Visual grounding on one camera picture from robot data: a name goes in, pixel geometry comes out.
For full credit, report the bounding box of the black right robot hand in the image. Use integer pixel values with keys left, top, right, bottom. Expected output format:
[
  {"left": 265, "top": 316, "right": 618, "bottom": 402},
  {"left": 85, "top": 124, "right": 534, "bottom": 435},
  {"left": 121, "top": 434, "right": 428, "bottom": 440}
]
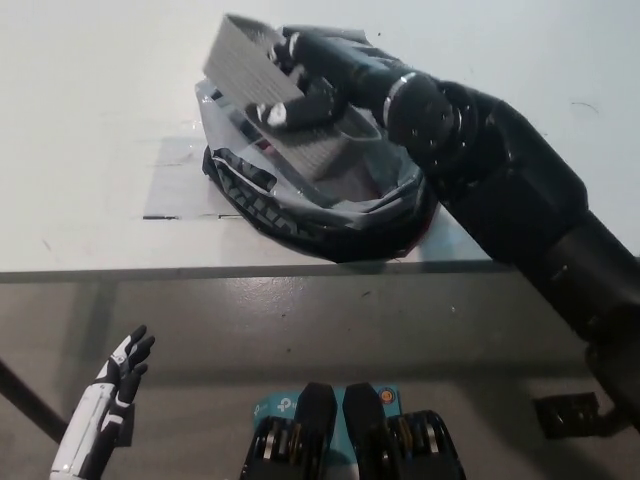
[{"left": 254, "top": 31, "right": 407, "bottom": 135}]

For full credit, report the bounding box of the right black robot torso block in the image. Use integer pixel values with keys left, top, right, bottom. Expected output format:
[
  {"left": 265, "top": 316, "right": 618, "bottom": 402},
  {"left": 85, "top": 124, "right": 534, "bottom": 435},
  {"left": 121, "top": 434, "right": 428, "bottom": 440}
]
[{"left": 341, "top": 382, "right": 469, "bottom": 480}]

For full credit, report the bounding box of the grey and black plastic bag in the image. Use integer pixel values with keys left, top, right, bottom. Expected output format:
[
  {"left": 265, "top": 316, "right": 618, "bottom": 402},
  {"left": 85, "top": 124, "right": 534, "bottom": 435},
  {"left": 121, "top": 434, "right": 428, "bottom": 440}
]
[{"left": 193, "top": 24, "right": 441, "bottom": 265}]

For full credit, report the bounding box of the white and black left hand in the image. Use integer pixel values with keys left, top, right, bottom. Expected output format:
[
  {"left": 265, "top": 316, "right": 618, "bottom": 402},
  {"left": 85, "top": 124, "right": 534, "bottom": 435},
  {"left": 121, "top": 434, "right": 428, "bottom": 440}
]
[{"left": 49, "top": 324, "right": 157, "bottom": 476}]

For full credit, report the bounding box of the left black robot torso block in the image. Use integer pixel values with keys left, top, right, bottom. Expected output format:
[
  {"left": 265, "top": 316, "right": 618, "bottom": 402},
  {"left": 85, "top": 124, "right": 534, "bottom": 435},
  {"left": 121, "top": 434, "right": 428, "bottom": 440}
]
[{"left": 239, "top": 382, "right": 335, "bottom": 480}]

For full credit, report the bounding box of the black diagonal table leg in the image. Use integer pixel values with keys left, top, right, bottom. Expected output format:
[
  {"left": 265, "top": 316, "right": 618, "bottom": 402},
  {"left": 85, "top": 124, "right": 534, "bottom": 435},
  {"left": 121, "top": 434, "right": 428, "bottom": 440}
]
[{"left": 594, "top": 394, "right": 630, "bottom": 431}]

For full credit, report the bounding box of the teal box with white logo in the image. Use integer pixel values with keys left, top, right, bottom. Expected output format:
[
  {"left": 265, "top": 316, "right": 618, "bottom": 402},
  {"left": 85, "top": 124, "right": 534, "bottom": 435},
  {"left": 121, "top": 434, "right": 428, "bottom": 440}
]
[{"left": 249, "top": 384, "right": 401, "bottom": 456}]

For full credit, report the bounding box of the black robot torso block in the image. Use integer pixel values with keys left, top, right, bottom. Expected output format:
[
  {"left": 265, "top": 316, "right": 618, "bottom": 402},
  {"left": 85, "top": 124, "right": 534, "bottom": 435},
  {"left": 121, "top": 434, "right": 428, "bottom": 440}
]
[
  {"left": 239, "top": 382, "right": 335, "bottom": 480},
  {"left": 341, "top": 382, "right": 469, "bottom": 480}
]

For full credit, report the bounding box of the grey perforated rectangular basket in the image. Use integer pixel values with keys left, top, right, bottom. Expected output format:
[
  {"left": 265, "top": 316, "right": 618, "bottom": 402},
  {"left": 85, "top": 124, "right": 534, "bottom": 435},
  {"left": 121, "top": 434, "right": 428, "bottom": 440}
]
[{"left": 202, "top": 13, "right": 381, "bottom": 182}]

